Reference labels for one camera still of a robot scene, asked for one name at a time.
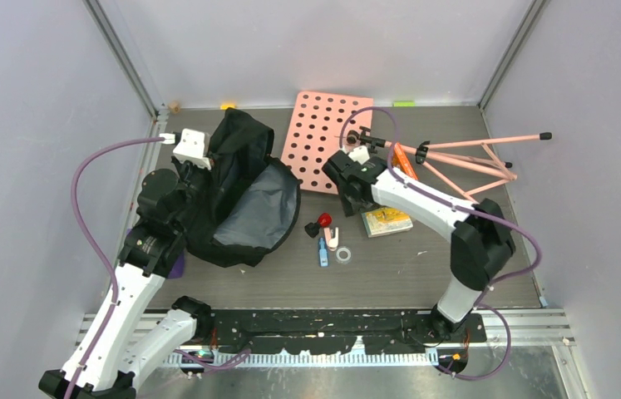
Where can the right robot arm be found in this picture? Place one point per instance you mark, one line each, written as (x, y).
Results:
(480, 242)

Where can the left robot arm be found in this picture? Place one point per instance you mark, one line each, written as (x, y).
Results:
(108, 363)

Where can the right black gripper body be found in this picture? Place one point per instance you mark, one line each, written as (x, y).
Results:
(350, 206)

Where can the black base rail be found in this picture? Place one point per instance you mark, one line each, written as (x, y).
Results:
(332, 331)

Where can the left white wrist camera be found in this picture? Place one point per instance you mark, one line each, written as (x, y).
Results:
(190, 146)

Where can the red black stamp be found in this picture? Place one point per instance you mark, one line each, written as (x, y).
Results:
(313, 229)

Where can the pink small stapler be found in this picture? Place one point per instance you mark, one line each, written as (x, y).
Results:
(331, 236)

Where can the green tape marker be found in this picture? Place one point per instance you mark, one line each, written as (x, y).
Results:
(403, 103)

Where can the clear tape roll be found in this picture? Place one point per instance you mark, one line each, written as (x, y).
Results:
(343, 255)

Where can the pink perforated music stand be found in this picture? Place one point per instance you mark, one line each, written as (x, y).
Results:
(322, 123)

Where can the blue small clip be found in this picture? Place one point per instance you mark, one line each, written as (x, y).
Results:
(323, 259)

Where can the purple ball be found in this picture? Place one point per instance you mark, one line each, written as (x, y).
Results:
(177, 267)

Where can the black student backpack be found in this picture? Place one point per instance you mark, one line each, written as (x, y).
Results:
(260, 196)

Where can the orange treehouse book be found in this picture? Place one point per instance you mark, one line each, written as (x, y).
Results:
(401, 161)

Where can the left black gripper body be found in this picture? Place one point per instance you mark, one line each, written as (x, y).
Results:
(196, 180)

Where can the teal spine book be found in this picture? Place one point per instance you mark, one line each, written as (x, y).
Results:
(385, 221)

